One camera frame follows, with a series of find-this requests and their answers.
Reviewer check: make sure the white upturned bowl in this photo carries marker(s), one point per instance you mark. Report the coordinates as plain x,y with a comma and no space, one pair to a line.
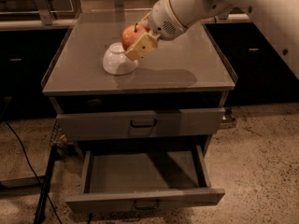
116,63

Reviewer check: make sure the grey upper drawer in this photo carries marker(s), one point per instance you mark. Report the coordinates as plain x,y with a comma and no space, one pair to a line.
140,124

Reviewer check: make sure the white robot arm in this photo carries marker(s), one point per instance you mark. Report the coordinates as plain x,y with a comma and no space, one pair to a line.
277,20

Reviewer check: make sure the black metal floor bar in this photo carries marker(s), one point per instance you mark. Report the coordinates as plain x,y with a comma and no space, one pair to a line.
45,187

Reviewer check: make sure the grey drawer cabinet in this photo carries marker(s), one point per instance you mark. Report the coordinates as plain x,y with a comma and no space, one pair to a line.
186,73

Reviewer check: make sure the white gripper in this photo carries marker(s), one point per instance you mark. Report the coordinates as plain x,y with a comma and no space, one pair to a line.
163,20

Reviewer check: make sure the red apple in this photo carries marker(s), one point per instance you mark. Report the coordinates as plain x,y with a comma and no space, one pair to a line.
130,34

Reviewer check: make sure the grey metal railing frame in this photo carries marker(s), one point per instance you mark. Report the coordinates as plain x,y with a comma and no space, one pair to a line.
18,15

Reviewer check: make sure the grey open middle drawer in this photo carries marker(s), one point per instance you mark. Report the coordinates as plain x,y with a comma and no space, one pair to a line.
140,180

